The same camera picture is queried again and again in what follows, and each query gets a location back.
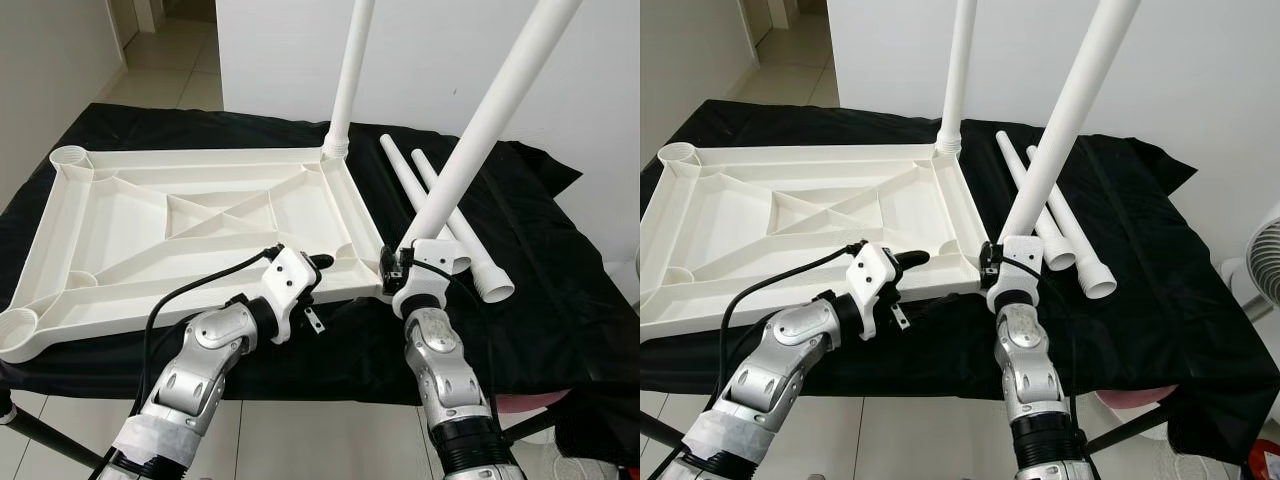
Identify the white plastic table leg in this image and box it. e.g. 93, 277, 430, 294
410, 148, 517, 305
935, 0, 979, 158
380, 136, 474, 276
995, 130, 1077, 272
400, 0, 586, 246
1026, 145, 1119, 300
322, 0, 378, 161
998, 0, 1142, 244

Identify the white plastic table top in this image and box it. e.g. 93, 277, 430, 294
640, 138, 1001, 343
0, 143, 401, 364

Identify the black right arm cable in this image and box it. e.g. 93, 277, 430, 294
1008, 252, 1096, 441
412, 255, 501, 421

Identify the red round device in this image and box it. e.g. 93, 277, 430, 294
1245, 440, 1280, 480

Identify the black cloth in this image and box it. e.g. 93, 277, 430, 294
640, 100, 1280, 461
0, 103, 641, 406

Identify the black metal table leg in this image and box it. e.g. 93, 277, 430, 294
640, 405, 701, 451
1090, 405, 1171, 451
0, 390, 106, 461
500, 405, 561, 446

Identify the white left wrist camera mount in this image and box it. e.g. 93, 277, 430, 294
262, 247, 323, 346
845, 243, 901, 339

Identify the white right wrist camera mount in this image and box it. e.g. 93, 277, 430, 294
985, 235, 1046, 313
390, 238, 459, 319

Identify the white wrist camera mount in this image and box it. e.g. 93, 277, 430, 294
845, 243, 901, 339
985, 235, 1046, 313
262, 247, 323, 346
390, 238, 459, 319

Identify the pink cushion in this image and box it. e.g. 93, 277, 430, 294
1095, 390, 1166, 413
497, 393, 571, 416

